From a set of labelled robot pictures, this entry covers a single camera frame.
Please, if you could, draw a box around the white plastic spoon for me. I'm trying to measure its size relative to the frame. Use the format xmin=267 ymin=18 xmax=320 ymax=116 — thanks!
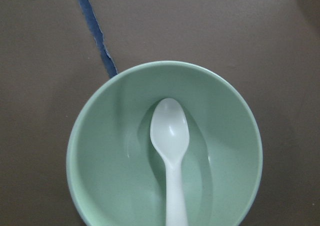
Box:
xmin=150 ymin=98 xmax=190 ymax=225

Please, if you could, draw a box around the small green bowl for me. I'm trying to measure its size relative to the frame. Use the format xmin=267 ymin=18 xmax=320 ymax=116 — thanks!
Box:
xmin=66 ymin=61 xmax=263 ymax=225

